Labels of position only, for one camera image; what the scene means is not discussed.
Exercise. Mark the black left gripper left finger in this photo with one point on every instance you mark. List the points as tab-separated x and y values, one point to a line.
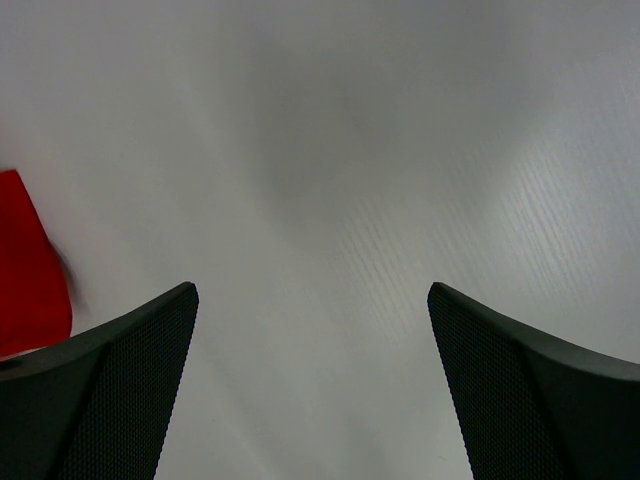
98	405

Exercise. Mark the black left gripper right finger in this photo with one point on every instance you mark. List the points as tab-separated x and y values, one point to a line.
531	405

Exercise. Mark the red folded t shirt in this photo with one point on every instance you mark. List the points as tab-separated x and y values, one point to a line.
36	307

